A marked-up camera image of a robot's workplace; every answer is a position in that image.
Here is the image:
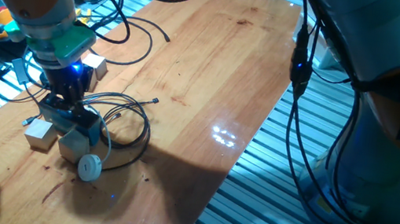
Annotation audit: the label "varnished wooden board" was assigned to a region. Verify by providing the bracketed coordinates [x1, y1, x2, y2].
[0, 0, 317, 224]

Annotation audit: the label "black docking station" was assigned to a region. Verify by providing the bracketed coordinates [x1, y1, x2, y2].
[33, 97, 105, 149]

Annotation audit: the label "thin black plug cable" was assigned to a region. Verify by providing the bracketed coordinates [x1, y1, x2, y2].
[20, 111, 42, 129]

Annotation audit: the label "grey rectangular adapter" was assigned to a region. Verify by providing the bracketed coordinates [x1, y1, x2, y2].
[8, 57, 34, 86]

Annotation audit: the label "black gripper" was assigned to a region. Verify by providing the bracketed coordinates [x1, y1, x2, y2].
[38, 58, 101, 125]

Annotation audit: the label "yellow handled pliers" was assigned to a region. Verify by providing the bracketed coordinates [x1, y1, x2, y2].
[73, 6, 94, 28]

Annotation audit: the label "black coiled cable bundle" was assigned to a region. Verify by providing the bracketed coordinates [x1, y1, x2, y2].
[72, 87, 161, 179]

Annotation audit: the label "black looped cable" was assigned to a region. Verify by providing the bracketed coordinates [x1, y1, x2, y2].
[86, 10, 174, 74]

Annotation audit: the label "green wrist mount plate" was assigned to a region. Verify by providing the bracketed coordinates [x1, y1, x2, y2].
[0, 13, 99, 70]

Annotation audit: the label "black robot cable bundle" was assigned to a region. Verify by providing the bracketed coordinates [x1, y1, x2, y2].
[42, 0, 400, 224]

